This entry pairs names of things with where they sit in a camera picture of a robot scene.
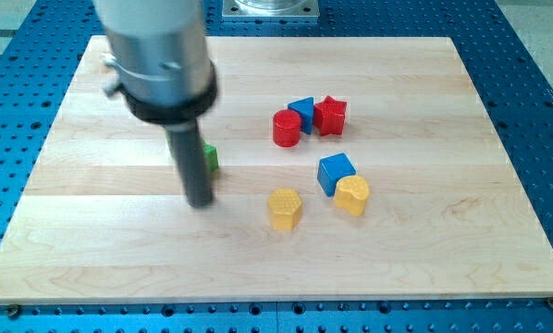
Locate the red cylinder block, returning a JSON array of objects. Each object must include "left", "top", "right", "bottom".
[{"left": 273, "top": 109, "right": 301, "bottom": 147}]

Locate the yellow hexagon block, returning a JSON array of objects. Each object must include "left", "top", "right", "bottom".
[{"left": 267, "top": 188, "right": 302, "bottom": 231}]

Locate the green block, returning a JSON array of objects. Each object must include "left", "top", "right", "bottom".
[{"left": 166, "top": 132, "right": 219, "bottom": 173}]

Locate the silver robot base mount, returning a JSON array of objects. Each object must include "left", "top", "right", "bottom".
[{"left": 221, "top": 0, "right": 320, "bottom": 21}]

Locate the blue cube block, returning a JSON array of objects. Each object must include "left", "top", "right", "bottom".
[{"left": 317, "top": 153, "right": 356, "bottom": 197}]

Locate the yellow heart block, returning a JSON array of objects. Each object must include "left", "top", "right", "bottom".
[{"left": 334, "top": 175, "right": 370, "bottom": 216}]

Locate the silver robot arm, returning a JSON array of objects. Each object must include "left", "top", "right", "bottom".
[{"left": 93, "top": 0, "right": 218, "bottom": 125}]

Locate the blue triangle block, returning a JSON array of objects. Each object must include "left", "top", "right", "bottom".
[{"left": 288, "top": 97, "right": 314, "bottom": 134}]

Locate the red star block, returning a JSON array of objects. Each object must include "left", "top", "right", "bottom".
[{"left": 313, "top": 95, "right": 348, "bottom": 136}]

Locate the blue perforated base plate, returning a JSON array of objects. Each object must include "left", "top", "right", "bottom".
[{"left": 0, "top": 1, "right": 553, "bottom": 332}]

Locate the light wooden board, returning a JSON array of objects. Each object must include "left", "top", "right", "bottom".
[{"left": 0, "top": 36, "right": 553, "bottom": 304}]

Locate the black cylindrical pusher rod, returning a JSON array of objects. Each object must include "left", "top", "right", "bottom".
[{"left": 166, "top": 119, "right": 214, "bottom": 208}]

